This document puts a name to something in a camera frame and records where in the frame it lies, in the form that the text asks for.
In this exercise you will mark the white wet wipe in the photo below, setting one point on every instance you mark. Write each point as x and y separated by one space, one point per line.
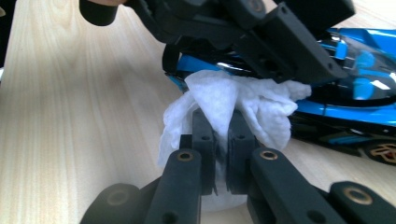
218 93

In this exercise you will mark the blue toy car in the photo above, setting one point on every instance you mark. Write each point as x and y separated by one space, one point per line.
348 109

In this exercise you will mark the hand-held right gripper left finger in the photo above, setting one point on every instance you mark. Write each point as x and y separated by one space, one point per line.
204 140

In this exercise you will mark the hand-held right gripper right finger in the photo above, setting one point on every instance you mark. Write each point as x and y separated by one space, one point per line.
239 146

